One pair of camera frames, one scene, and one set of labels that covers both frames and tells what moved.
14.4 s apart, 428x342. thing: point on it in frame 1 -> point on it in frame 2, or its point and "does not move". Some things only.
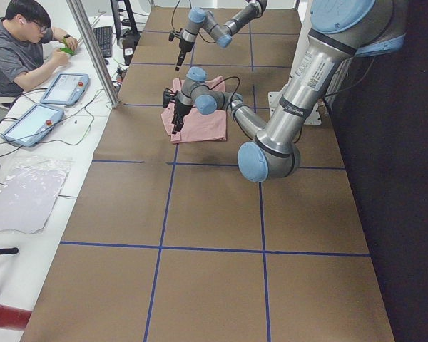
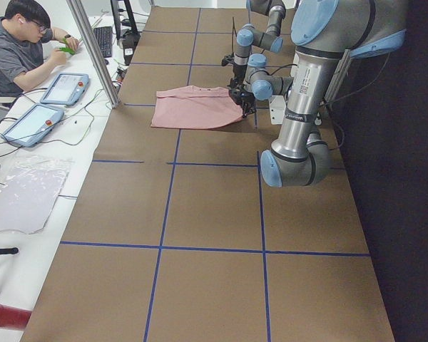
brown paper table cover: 170,243 does not move
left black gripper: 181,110 -> 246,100
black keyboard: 104,35 does not move
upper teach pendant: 67,89 does not move
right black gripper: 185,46 -> 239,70
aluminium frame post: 96,53 does not move
